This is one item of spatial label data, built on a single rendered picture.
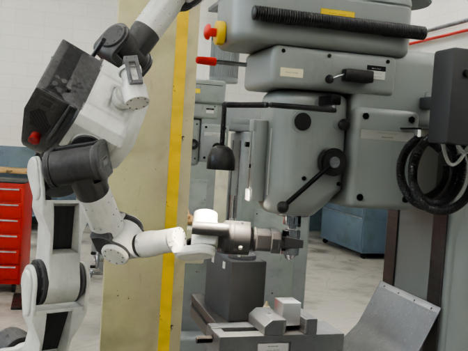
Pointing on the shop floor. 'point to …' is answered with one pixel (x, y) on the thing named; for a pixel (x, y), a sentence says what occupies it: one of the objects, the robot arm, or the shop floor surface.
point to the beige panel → (154, 194)
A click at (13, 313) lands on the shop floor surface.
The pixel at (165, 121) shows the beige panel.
